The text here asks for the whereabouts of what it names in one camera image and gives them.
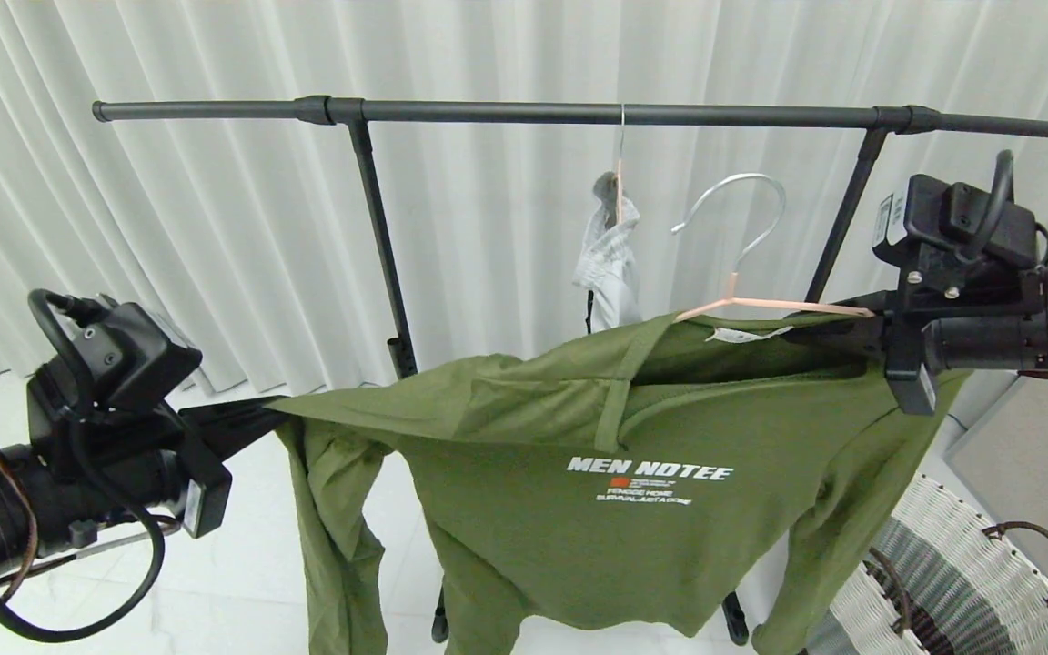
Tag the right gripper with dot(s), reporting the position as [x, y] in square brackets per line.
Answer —
[988, 337]

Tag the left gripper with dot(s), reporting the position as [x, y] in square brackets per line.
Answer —
[124, 482]

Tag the pink clothes hanger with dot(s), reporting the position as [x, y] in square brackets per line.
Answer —
[619, 173]
[742, 273]

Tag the pale grey shorts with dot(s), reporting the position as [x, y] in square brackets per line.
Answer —
[610, 273]

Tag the green garment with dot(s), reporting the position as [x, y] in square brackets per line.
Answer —
[624, 509]

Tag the white laundry basket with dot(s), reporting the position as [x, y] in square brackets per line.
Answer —
[961, 582]

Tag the black clothes rack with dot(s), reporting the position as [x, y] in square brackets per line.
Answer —
[579, 114]

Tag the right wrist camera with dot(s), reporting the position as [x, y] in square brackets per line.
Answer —
[952, 227]

